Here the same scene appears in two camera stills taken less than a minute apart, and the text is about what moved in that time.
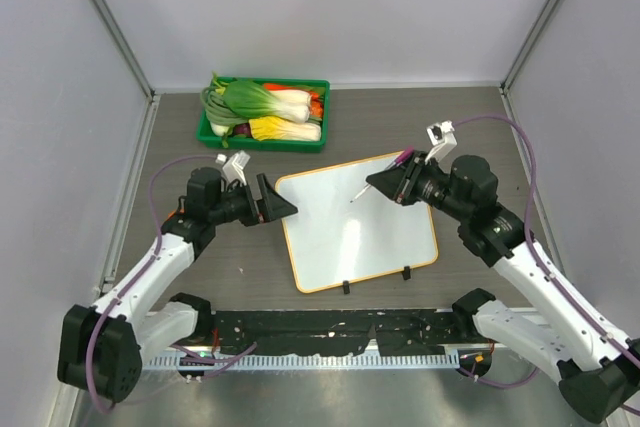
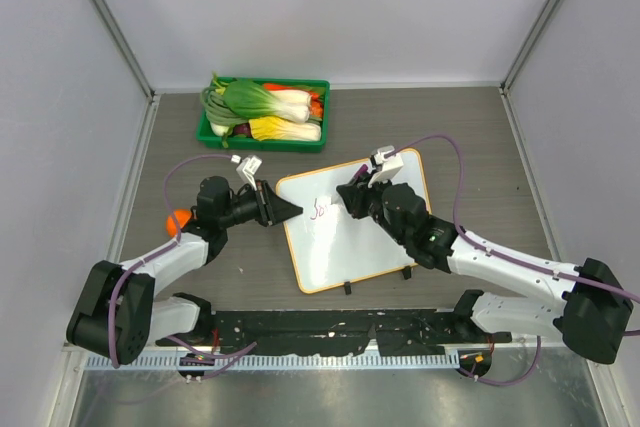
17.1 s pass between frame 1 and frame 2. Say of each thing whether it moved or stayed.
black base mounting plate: stayed
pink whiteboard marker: moved
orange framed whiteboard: stayed
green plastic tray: stayed
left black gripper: stayed
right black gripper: moved
